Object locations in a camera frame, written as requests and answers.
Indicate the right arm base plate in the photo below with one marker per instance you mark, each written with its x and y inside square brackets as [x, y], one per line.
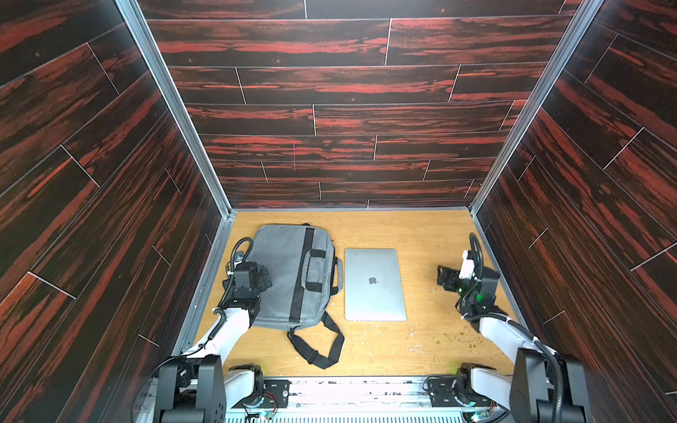
[442, 392]

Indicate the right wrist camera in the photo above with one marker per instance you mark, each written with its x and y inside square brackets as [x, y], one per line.
[472, 266]

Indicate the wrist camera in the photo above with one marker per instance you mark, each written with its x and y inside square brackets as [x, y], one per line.
[472, 266]
[245, 276]

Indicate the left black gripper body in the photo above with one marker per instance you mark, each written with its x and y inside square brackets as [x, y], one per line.
[256, 297]

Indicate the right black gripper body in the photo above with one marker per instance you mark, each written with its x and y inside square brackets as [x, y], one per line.
[448, 278]

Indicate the silver apple laptop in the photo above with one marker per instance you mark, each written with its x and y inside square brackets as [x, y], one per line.
[373, 286]

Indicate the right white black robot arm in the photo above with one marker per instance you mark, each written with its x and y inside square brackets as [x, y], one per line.
[545, 385]

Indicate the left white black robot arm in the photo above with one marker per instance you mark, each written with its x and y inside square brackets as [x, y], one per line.
[193, 387]

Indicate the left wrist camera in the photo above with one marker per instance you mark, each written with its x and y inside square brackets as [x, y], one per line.
[245, 276]

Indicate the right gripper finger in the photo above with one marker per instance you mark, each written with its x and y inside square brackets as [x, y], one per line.
[446, 272]
[450, 282]

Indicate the aluminium front rail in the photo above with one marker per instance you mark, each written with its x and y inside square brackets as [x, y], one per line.
[355, 399]

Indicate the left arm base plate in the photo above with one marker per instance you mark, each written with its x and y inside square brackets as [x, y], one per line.
[276, 393]

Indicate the grey zippered laptop bag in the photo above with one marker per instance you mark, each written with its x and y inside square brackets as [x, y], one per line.
[306, 273]

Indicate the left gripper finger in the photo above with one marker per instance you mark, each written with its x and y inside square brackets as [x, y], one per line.
[266, 277]
[258, 278]

